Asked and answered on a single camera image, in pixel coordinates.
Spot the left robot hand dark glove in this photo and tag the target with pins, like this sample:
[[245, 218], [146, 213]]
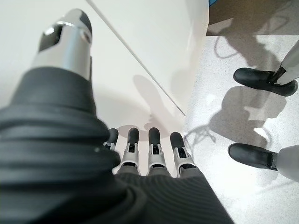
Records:
[[58, 151]]

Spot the dark dishwasher door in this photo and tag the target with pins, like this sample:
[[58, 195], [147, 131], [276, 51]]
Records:
[[245, 16]]

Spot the wide white cabinet door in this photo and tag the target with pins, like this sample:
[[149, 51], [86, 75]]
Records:
[[112, 70]]

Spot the narrow white cabinet door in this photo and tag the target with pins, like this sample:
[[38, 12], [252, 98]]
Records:
[[163, 35]]

